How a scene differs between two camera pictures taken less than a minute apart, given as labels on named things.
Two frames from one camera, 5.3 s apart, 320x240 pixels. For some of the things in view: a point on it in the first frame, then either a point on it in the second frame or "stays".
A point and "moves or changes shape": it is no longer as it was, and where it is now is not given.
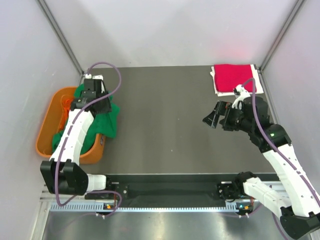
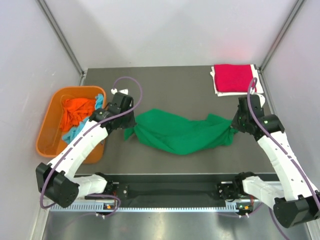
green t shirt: [103, 125] moves or changes shape
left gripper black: [107, 108] to [130, 123]
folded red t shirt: [228, 76] stays
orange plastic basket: [49, 121] stays
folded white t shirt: [259, 89] stays
